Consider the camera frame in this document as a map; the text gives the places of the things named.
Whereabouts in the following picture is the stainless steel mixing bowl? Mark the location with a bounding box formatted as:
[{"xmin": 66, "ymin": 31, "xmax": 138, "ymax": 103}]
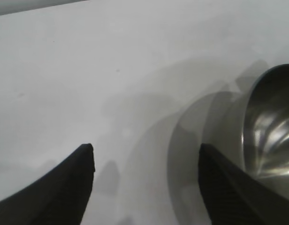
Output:
[{"xmin": 240, "ymin": 63, "xmax": 289, "ymax": 203}]

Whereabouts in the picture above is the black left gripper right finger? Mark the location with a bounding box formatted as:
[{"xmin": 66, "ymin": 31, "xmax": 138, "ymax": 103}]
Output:
[{"xmin": 198, "ymin": 143, "xmax": 289, "ymax": 225}]

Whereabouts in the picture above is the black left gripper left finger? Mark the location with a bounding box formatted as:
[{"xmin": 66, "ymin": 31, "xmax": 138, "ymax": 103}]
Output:
[{"xmin": 0, "ymin": 143, "xmax": 96, "ymax": 225}]

